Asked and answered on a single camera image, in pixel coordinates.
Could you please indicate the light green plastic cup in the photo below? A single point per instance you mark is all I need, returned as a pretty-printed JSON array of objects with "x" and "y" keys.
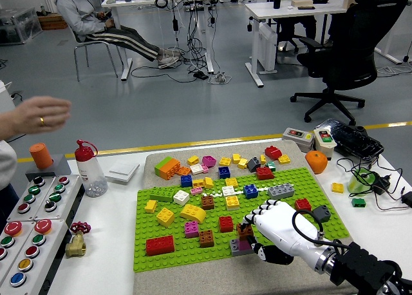
[{"x": 354, "y": 185}]

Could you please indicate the orange fruit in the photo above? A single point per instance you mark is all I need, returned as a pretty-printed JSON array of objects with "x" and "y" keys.
[{"x": 316, "y": 161}]

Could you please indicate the lime green long brick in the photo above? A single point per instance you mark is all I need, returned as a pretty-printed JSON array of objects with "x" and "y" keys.
[{"x": 161, "y": 164}]

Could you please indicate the green white toy brick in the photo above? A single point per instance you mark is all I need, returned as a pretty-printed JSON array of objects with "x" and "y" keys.
[{"x": 271, "y": 166}]

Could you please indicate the beige foam mat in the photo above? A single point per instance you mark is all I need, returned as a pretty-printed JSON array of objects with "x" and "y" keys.
[{"x": 225, "y": 282}]

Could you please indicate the blue toy brick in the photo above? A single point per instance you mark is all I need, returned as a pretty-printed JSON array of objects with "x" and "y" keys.
[
  {"x": 250, "y": 192},
  {"x": 224, "y": 173},
  {"x": 186, "y": 181}
]

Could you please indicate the grey metal chair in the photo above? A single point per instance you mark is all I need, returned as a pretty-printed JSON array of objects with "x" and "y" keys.
[{"x": 91, "y": 44}]

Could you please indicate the black device clear case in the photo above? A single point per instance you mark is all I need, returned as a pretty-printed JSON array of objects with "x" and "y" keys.
[{"x": 351, "y": 138}]

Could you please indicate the black office chair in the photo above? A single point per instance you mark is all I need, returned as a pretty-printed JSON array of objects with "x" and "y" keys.
[{"x": 351, "y": 66}]

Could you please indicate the person's hand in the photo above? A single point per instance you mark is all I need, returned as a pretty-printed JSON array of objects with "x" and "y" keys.
[{"x": 42, "y": 114}]

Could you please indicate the grey control box with knob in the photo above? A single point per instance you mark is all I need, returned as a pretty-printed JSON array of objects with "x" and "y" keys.
[{"x": 69, "y": 195}]

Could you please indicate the black power strip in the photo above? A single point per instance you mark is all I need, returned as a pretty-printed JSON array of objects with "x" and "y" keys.
[{"x": 200, "y": 75}]

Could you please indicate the wooden crate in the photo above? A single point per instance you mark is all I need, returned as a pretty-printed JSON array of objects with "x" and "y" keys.
[{"x": 53, "y": 21}]

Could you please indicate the wooden box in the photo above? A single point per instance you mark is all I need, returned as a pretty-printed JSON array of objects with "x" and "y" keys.
[{"x": 302, "y": 3}]

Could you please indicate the small green toy brick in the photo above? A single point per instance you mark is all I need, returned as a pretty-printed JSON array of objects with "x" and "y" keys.
[{"x": 358, "y": 202}]

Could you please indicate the flat pink toy brick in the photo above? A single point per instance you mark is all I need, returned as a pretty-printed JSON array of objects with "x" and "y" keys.
[{"x": 196, "y": 191}]

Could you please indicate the green studded baseplate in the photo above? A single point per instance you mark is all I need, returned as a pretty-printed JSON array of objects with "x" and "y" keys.
[{"x": 193, "y": 258}]

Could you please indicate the orange cylinder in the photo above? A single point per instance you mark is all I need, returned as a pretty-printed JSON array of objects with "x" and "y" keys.
[{"x": 40, "y": 155}]

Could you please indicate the grey roof toy brick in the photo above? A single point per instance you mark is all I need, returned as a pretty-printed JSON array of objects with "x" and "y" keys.
[{"x": 253, "y": 164}]

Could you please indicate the grey long toy brick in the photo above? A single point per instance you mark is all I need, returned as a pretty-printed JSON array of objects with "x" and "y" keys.
[{"x": 281, "y": 191}]

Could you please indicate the grey two-button switch box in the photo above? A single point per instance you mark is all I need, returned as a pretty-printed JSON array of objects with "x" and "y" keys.
[{"x": 294, "y": 135}]

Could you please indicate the black plug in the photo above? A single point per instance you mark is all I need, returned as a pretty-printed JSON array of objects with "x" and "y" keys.
[{"x": 408, "y": 199}]

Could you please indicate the orange long brick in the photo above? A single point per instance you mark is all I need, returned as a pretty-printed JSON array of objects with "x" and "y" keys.
[{"x": 171, "y": 170}]

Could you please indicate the clear bottle red cap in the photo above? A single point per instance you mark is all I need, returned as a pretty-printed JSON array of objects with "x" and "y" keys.
[{"x": 90, "y": 176}]

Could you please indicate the black power adapter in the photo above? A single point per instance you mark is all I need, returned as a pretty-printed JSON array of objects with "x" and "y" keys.
[{"x": 381, "y": 182}]

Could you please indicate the magenta upturned toy brick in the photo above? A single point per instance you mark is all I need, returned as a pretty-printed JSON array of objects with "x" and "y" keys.
[{"x": 209, "y": 161}]

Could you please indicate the white wall switch plate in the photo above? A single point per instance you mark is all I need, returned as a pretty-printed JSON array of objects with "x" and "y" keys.
[{"x": 120, "y": 172}]

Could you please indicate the brown toy brick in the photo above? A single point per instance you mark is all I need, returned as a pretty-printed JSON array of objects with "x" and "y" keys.
[
  {"x": 206, "y": 238},
  {"x": 208, "y": 202},
  {"x": 244, "y": 232}
]

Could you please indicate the small pink toy brick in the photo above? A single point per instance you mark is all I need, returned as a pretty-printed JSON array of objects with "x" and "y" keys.
[{"x": 204, "y": 168}]

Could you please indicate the small yellow toy brick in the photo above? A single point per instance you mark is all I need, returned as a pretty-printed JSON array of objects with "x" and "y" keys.
[{"x": 263, "y": 159}]

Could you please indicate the seated person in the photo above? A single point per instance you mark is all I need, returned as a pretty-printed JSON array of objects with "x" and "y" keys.
[{"x": 80, "y": 18}]

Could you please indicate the grey base toy brick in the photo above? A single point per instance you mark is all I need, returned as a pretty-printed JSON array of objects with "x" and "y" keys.
[{"x": 234, "y": 249}]

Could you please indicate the small orange toy brick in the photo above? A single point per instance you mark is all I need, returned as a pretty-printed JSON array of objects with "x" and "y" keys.
[{"x": 183, "y": 171}]

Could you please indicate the yellow arch toy brick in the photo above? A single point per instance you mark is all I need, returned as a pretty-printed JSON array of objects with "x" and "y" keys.
[{"x": 192, "y": 213}]

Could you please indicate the grey four-button control box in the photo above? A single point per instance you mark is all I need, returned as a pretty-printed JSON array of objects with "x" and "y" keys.
[{"x": 43, "y": 195}]

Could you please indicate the clear plastic crate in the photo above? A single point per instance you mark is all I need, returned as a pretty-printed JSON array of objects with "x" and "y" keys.
[{"x": 19, "y": 26}]

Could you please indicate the white computer case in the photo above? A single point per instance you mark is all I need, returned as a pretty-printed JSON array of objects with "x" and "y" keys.
[{"x": 267, "y": 47}]

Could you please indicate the button box yellow blue buttons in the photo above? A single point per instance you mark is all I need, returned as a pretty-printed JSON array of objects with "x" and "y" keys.
[{"x": 48, "y": 253}]

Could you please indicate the black phone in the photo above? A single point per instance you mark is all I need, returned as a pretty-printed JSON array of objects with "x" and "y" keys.
[{"x": 305, "y": 8}]

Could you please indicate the grey square block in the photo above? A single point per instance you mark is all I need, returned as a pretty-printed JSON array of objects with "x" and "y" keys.
[{"x": 61, "y": 166}]

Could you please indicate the green long toy brick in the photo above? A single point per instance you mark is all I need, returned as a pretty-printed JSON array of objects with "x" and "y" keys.
[{"x": 162, "y": 194}]

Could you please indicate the emergency stop button box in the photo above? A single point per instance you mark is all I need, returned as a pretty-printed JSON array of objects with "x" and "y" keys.
[{"x": 21, "y": 243}]

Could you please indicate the brass valve red handwheel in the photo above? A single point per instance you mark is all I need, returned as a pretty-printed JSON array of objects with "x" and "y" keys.
[{"x": 75, "y": 243}]

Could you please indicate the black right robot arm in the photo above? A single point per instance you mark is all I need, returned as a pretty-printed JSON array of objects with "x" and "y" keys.
[{"x": 363, "y": 266}]

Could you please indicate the red long toy brick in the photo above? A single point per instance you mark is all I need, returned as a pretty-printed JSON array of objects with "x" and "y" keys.
[{"x": 160, "y": 245}]

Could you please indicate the person's forearm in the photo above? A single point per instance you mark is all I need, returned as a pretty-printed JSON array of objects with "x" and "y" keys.
[{"x": 6, "y": 126}]

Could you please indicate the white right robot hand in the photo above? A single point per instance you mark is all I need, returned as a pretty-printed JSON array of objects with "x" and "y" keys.
[{"x": 283, "y": 227}]

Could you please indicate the white cabinet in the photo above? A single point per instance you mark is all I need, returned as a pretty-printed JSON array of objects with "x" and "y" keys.
[{"x": 4, "y": 97}]

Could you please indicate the white two-button switch box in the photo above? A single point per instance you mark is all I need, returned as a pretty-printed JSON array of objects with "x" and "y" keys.
[{"x": 324, "y": 140}]

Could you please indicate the dark grey roof brick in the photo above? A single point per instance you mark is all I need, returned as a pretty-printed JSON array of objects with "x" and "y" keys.
[{"x": 323, "y": 211}]

